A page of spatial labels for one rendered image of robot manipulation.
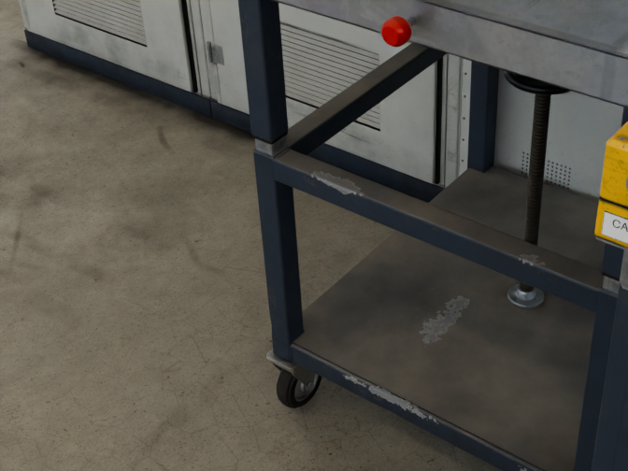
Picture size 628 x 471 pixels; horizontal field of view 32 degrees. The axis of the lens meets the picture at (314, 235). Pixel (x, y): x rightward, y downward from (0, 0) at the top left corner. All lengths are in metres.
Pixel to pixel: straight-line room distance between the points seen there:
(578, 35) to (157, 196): 1.44
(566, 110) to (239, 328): 0.73
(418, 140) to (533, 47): 1.11
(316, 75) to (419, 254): 0.59
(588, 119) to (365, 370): 0.65
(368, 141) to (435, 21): 1.14
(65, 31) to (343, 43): 0.94
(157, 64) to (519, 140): 1.00
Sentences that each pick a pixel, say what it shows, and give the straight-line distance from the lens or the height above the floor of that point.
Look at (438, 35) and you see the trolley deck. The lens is 1.25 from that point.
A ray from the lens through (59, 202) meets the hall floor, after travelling 2.49.
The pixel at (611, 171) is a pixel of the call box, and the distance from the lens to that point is 0.91.
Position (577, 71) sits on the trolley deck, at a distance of 1.17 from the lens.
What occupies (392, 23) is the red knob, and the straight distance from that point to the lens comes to 1.22.
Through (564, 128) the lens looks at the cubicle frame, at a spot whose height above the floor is 0.29.
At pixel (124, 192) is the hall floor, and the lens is 2.48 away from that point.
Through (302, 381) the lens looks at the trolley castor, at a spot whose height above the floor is 0.08.
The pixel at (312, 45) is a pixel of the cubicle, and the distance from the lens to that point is 2.35.
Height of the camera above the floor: 1.37
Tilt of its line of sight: 37 degrees down
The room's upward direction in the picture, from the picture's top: 4 degrees counter-clockwise
